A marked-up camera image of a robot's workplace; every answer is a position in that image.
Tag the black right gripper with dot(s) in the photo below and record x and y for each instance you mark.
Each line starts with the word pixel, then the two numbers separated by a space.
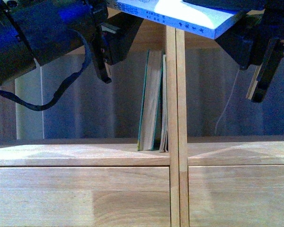
pixel 257 40

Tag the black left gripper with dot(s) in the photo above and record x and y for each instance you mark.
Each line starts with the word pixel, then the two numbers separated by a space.
pixel 51 29

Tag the blue white book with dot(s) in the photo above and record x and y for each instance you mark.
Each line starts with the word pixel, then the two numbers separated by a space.
pixel 209 23

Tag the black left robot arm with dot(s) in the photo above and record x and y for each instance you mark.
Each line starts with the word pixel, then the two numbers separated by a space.
pixel 15 57

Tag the green cover book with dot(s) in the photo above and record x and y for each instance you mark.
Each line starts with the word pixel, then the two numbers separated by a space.
pixel 150 100

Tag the thin grey booklet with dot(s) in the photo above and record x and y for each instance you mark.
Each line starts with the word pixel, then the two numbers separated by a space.
pixel 164 122

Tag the light wooden bookshelf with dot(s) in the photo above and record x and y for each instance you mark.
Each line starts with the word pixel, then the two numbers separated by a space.
pixel 202 182

